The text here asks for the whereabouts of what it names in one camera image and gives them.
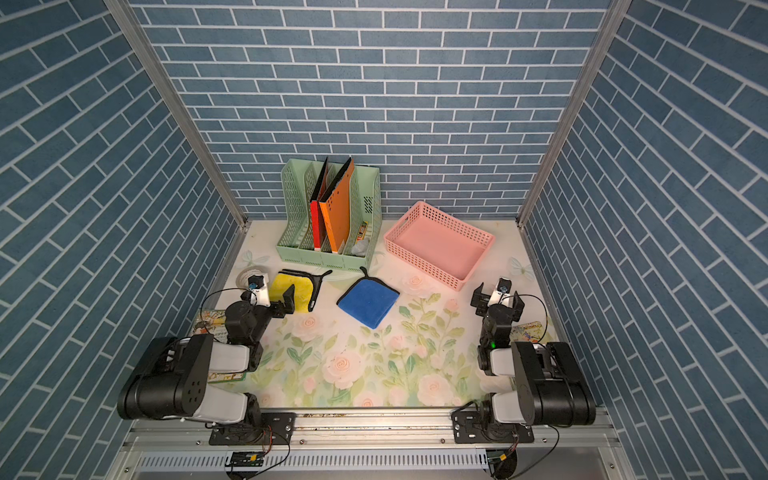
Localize yellow dishcloth black trim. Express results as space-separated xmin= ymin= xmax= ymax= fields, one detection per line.
xmin=269 ymin=269 xmax=332 ymax=313

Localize orange folder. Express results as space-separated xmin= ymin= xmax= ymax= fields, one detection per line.
xmin=319 ymin=158 xmax=355 ymax=254

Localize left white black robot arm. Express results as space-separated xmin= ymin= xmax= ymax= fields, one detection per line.
xmin=117 ymin=276 xmax=295 ymax=432

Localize pink plastic basket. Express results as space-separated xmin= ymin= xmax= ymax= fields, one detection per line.
xmin=384 ymin=201 xmax=495 ymax=291

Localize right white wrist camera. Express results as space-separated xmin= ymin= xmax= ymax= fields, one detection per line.
xmin=488 ymin=277 xmax=514 ymax=307

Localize grey slotted cable duct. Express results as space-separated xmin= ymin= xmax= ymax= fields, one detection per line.
xmin=136 ymin=448 xmax=488 ymax=473

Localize blue grey dishcloth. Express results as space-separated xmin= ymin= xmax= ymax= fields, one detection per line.
xmin=336 ymin=266 xmax=400 ymax=330

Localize aluminium mounting rail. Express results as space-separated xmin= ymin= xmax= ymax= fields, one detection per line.
xmin=122 ymin=406 xmax=619 ymax=452

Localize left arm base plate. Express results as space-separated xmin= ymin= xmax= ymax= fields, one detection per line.
xmin=208 ymin=412 xmax=296 ymax=447

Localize picture book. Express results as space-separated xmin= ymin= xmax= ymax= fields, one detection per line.
xmin=192 ymin=310 xmax=247 ymax=384
xmin=510 ymin=321 xmax=557 ymax=343

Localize clear tape roll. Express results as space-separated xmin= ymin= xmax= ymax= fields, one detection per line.
xmin=235 ymin=266 xmax=269 ymax=290

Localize small items in organizer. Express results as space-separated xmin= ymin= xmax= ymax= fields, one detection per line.
xmin=350 ymin=221 xmax=370 ymax=257

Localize right picture book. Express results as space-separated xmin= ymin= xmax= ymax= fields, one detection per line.
xmin=510 ymin=321 xmax=557 ymax=343

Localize left picture book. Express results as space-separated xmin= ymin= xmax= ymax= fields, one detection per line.
xmin=192 ymin=310 xmax=247 ymax=384

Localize red black folder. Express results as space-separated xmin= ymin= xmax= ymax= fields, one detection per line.
xmin=309 ymin=160 xmax=329 ymax=250

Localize green plastic file organizer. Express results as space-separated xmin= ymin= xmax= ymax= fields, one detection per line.
xmin=276 ymin=159 xmax=382 ymax=271

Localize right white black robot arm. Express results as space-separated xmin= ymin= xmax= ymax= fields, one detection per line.
xmin=470 ymin=278 xmax=597 ymax=432

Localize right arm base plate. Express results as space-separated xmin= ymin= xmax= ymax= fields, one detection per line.
xmin=451 ymin=410 xmax=534 ymax=444

